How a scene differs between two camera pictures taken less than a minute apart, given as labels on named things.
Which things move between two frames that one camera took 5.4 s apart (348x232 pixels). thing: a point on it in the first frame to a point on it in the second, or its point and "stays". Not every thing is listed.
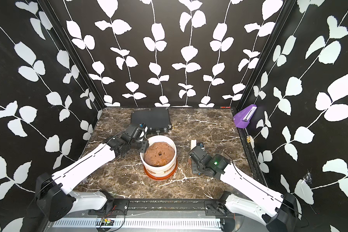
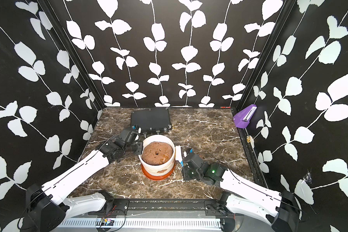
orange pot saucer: [162, 177] stays
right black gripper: [194, 168] to [185, 169]
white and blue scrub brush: [193, 144] to [178, 155]
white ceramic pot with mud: [160, 158] stays
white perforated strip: [141, 223] stays
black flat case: [157, 119] stays
